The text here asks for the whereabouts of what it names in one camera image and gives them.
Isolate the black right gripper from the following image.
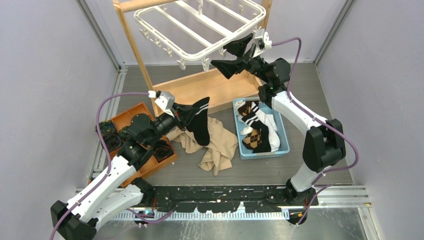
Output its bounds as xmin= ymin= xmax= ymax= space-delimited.
xmin=210 ymin=33 xmax=271 ymax=85

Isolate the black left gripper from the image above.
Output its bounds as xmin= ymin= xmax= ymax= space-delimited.
xmin=146 ymin=102 xmax=199 ymax=146

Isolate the white plastic clip hanger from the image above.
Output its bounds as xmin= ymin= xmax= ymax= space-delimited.
xmin=133 ymin=0 xmax=267 ymax=71

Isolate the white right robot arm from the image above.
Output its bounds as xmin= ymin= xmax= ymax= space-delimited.
xmin=210 ymin=30 xmax=346 ymax=205

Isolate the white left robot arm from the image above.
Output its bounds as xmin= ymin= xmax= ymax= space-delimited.
xmin=50 ymin=97 xmax=209 ymax=240

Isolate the rolled black sock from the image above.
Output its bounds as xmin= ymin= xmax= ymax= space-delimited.
xmin=152 ymin=139 xmax=174 ymax=163

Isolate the beige crumpled cloth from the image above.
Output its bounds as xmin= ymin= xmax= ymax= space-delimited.
xmin=166 ymin=117 xmax=238 ymax=176

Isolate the orange compartment tray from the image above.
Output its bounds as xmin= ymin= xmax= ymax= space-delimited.
xmin=110 ymin=102 xmax=178 ymax=188

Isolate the brown argyle sock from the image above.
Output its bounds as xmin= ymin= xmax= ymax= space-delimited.
xmin=237 ymin=101 xmax=262 ymax=150

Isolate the rolled dark green sock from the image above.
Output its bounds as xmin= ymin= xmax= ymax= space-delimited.
xmin=103 ymin=126 xmax=130 ymax=153

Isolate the light blue plastic basket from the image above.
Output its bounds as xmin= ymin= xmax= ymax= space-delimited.
xmin=232 ymin=97 xmax=290 ymax=160

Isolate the rolled dark patterned sock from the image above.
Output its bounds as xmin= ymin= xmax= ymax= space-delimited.
xmin=99 ymin=120 xmax=117 ymax=138

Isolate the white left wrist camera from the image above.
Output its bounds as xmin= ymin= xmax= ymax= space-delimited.
xmin=147 ymin=90 xmax=176 ymax=117

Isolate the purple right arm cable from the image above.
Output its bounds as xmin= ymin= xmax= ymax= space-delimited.
xmin=271 ymin=37 xmax=360 ymax=226

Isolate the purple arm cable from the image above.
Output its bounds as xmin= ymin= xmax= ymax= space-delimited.
xmin=271 ymin=37 xmax=360 ymax=226
xmin=49 ymin=92 xmax=176 ymax=240

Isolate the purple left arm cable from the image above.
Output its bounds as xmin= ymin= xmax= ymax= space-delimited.
xmin=49 ymin=92 xmax=176 ymax=240

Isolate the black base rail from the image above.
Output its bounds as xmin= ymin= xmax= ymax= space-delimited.
xmin=136 ymin=185 xmax=318 ymax=213

